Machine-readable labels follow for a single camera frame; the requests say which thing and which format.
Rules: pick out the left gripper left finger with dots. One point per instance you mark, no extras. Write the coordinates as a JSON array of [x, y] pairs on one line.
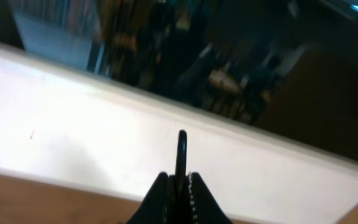
[[157, 205]]

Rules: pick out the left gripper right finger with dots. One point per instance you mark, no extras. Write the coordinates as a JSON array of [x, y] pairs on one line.
[[204, 209]]

